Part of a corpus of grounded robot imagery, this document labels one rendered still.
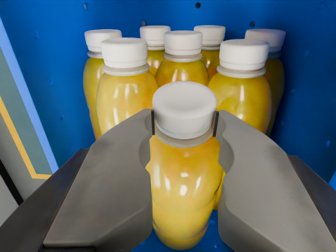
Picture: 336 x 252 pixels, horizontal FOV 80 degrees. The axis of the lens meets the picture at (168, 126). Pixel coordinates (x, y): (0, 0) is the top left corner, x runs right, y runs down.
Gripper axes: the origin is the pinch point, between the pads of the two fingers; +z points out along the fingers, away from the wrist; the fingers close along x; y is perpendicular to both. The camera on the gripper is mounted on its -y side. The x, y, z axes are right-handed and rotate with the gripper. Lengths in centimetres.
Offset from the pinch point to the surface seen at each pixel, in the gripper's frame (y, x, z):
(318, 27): -3.3, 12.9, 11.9
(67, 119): 6.3, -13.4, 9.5
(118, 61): -1.4, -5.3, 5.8
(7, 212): 160, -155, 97
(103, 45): -2.6, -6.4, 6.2
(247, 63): -1.4, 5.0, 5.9
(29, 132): 85, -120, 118
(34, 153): 106, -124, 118
